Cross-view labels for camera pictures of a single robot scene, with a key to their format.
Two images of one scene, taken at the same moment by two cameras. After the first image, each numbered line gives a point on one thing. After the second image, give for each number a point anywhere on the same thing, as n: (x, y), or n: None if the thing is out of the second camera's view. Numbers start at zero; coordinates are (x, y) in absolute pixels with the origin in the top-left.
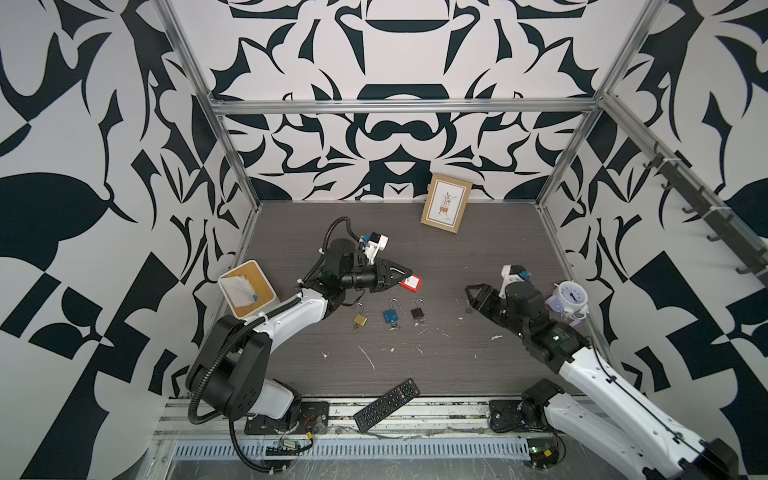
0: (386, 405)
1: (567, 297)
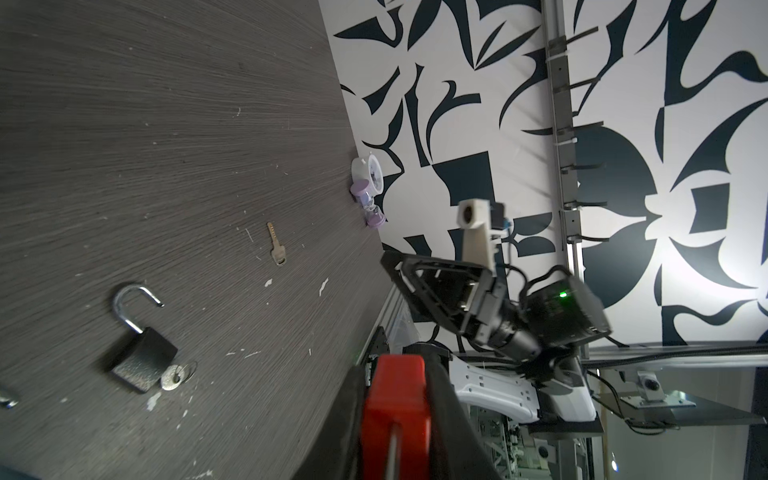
0: None
1: (368, 180)
